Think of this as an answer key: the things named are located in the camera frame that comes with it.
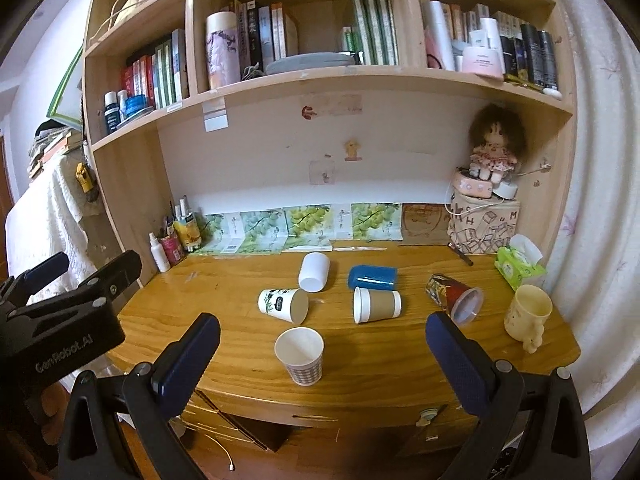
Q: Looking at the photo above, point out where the grey plaid paper cup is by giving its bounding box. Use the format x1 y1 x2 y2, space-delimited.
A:
273 327 324 387

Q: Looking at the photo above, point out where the red patterned paper cup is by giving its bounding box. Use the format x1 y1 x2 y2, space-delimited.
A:
425 273 485 326

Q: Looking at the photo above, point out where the red pen cup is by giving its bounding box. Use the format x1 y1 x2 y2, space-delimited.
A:
160 233 186 266

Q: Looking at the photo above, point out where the brown sleeve paper cup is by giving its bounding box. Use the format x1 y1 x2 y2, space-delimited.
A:
352 287 402 324

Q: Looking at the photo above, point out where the white leaf-print paper cup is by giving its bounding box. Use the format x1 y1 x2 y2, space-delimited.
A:
257 288 309 325

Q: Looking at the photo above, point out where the blue plastic cup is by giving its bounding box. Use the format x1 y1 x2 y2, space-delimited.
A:
347 264 398 290

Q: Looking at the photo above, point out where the plain white paper cup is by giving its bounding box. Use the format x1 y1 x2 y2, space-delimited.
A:
298 252 331 292

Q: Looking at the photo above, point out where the cream ceramic mug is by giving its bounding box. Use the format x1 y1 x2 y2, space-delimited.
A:
503 284 553 353

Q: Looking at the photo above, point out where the white lace cloth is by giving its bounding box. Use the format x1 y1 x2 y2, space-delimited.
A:
6 153 104 304

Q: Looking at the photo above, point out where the green tissue pack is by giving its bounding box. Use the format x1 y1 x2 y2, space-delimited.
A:
495 234 547 290

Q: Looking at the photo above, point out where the white spray bottle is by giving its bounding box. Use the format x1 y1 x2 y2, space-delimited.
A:
149 233 170 273

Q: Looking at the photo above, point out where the black pen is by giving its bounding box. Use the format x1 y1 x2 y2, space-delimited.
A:
447 242 474 266

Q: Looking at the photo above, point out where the white dotted curtain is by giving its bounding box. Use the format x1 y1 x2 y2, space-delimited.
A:
546 0 639 479

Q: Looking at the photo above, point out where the letter-print fabric bag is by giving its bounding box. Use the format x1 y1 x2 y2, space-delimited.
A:
447 192 521 255

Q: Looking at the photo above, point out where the grape print paper strip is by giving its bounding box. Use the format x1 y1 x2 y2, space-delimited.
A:
196 203 402 256

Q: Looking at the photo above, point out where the pink small box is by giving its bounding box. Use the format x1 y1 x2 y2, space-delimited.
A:
451 168 494 200

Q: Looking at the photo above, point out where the dark blue bottle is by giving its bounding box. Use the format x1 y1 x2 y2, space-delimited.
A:
104 91 122 134

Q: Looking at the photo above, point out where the blue jar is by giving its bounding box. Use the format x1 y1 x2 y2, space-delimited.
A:
124 94 148 118

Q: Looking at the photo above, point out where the brown-haired rag doll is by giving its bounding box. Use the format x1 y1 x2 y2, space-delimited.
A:
469 104 526 186

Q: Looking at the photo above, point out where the wooden bookshelf desk unit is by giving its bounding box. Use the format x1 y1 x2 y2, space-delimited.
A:
84 0 579 429

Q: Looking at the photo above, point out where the white floral tall cylinder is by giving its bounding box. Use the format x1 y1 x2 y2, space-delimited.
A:
206 11 241 90

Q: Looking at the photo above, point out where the grey oval pouch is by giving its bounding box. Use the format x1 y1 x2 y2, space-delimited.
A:
265 52 356 76

